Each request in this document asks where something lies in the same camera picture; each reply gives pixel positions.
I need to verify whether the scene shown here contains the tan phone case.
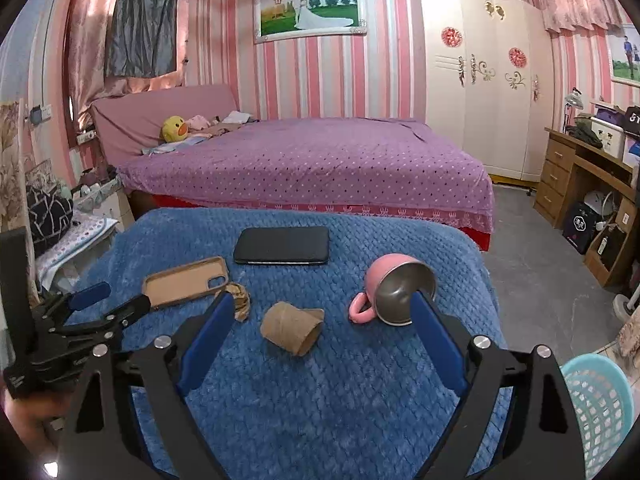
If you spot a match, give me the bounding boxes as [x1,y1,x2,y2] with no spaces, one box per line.
[142,256,230,310]

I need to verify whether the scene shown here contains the purple dotted bed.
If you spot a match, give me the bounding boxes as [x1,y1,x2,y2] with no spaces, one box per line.
[116,117,496,252]

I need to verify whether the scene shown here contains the dark patterned bag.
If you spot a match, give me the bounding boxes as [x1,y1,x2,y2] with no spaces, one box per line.
[26,184,76,257]

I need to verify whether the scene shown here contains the black bag with white label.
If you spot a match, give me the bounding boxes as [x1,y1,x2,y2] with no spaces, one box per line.
[562,201,607,256]

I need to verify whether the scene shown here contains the desk lamp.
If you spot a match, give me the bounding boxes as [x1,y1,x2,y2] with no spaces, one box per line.
[564,86,587,134]

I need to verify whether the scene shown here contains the brown cardboard tube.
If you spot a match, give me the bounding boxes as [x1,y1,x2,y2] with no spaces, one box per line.
[259,301,326,357]

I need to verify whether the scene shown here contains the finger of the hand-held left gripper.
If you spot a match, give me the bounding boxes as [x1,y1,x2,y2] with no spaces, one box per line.
[55,295,152,343]
[35,281,112,323]

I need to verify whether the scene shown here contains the floral patterned quilt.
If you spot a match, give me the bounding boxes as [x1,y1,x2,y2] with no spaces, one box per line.
[36,212,121,281]

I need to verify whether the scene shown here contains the yellow duck plush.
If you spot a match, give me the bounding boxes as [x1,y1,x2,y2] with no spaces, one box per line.
[160,115,190,143]

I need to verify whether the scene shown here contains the blue fleece blanket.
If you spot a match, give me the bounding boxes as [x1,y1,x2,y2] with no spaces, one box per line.
[65,207,517,480]

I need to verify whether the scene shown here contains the pink curtain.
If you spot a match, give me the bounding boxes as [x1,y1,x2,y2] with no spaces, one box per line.
[65,0,190,113]

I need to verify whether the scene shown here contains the black phone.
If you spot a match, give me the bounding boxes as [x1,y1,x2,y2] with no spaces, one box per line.
[233,226,331,266]

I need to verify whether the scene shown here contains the pink metal mug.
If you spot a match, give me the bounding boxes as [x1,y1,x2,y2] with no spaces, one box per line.
[348,253,437,327]

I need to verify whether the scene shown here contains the open cardboard box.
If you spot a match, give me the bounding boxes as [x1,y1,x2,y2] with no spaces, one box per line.
[584,199,637,289]

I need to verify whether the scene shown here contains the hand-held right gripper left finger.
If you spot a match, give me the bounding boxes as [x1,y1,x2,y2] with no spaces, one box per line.
[57,291,237,480]

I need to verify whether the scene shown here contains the cream wardrobe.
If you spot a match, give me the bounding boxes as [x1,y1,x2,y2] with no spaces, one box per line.
[416,0,557,184]

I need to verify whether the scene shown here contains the small framed wall picture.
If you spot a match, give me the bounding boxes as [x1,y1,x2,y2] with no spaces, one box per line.
[606,24,640,87]

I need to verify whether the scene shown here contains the teal plastic basket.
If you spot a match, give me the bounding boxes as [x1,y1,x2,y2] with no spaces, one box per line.
[560,353,636,480]

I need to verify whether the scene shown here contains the grey curtain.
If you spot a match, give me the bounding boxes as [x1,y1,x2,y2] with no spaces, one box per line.
[104,0,179,80]

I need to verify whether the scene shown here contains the person's left hand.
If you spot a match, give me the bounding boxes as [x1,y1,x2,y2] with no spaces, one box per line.
[5,386,76,455]

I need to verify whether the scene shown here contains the pink covered headboard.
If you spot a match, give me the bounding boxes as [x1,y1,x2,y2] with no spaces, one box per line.
[89,84,239,168]

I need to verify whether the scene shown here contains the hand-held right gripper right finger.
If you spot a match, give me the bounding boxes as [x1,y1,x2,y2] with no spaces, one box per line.
[409,291,586,480]

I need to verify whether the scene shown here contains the wooden desk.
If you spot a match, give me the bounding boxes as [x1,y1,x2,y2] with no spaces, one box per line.
[532,126,640,289]

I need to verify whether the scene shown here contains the dark clothes pile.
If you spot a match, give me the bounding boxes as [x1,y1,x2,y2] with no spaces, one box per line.
[566,117,605,150]

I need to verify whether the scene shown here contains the large framed wedding picture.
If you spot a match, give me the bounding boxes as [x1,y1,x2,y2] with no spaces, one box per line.
[253,0,367,44]

